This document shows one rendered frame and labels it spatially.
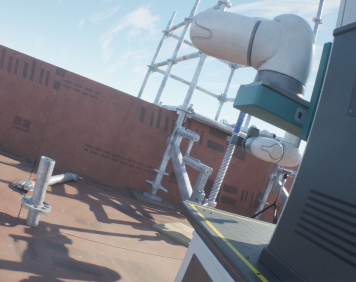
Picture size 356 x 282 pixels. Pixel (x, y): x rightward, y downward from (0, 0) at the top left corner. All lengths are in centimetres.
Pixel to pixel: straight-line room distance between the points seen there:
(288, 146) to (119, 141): 136
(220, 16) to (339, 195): 64
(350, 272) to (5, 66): 233
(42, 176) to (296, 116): 85
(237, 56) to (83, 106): 162
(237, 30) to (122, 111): 164
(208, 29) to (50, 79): 162
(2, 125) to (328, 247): 224
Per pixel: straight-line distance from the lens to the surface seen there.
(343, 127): 55
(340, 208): 50
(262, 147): 143
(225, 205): 292
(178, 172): 212
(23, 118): 237
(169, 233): 168
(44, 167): 112
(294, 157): 155
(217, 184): 170
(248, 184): 299
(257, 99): 79
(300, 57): 87
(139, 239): 147
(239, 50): 90
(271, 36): 88
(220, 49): 92
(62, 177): 192
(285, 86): 83
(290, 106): 83
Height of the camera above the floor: 49
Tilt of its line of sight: 2 degrees up
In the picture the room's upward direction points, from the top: 20 degrees clockwise
